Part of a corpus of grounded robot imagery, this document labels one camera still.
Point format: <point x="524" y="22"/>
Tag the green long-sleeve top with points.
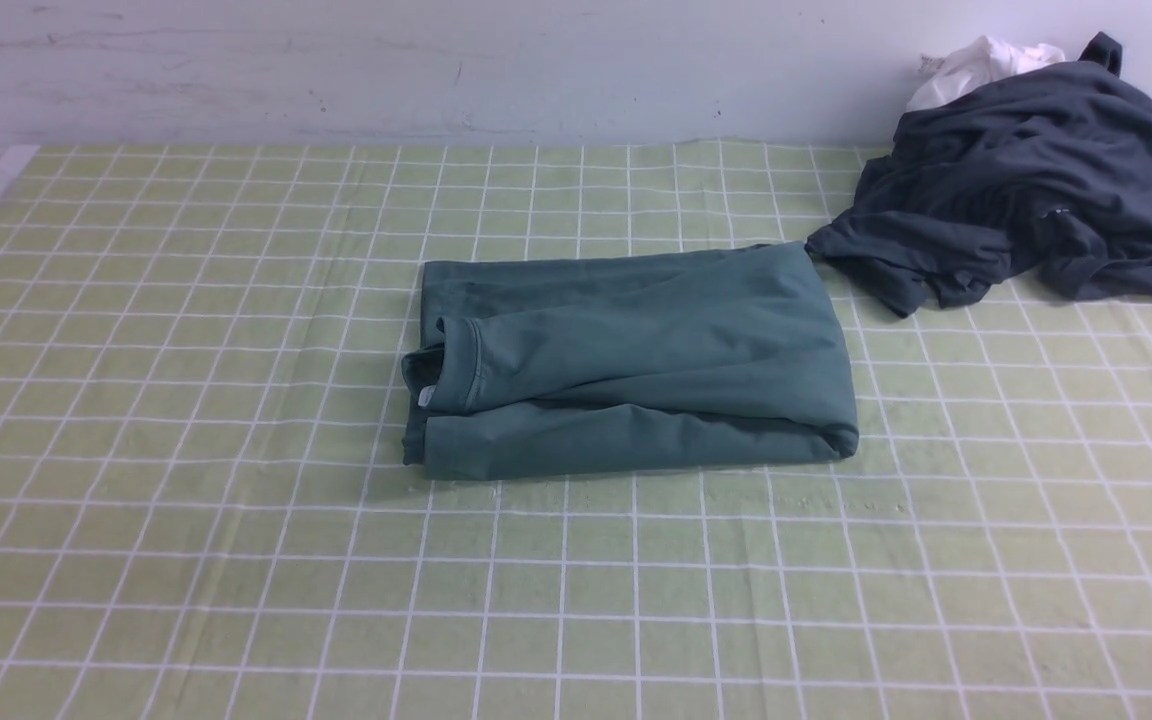
<point x="705" y="359"/>

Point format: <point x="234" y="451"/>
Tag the green checkered tablecloth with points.
<point x="204" y="513"/>

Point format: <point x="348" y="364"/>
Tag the white crumpled garment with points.
<point x="983" y="61"/>

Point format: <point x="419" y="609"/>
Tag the dark grey crumpled garment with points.
<point x="1047" y="172"/>

